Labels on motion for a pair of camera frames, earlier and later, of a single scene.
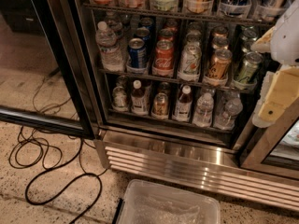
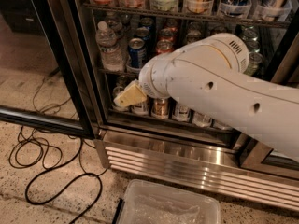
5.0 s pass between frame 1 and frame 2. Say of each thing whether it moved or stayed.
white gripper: moved
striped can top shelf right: stayed
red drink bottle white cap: stayed
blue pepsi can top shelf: stayed
